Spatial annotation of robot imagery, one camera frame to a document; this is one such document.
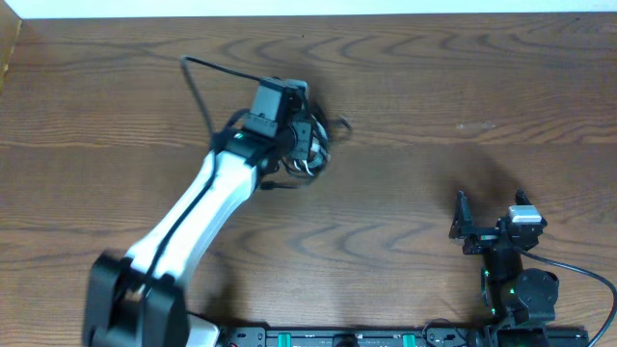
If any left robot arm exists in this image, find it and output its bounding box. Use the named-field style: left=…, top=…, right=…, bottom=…
left=82, top=108, right=330, bottom=346

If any black usb cable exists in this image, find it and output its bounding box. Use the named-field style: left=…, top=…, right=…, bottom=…
left=259, top=103, right=354, bottom=191

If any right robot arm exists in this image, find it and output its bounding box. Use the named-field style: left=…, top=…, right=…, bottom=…
left=448, top=190, right=559, bottom=346

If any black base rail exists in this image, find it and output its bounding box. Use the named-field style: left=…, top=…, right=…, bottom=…
left=211, top=325, right=590, bottom=347

